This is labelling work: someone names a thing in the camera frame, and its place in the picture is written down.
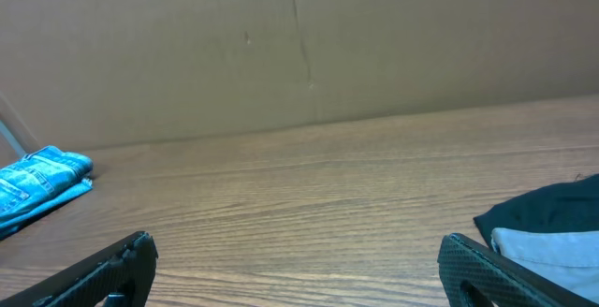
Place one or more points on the black folded garment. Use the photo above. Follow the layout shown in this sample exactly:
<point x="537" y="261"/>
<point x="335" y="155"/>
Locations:
<point x="556" y="208"/>

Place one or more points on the light blue denim jeans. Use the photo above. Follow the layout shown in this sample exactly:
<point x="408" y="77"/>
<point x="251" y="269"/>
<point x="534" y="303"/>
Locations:
<point x="40" y="183"/>

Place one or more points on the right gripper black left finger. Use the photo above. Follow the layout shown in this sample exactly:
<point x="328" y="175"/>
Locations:
<point x="119" y="275"/>

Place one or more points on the grey folded trousers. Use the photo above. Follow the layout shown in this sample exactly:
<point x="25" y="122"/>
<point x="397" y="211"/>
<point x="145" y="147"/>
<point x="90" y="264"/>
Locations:
<point x="567" y="259"/>

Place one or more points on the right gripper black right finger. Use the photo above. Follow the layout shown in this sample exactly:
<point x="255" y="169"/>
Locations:
<point x="474" y="276"/>

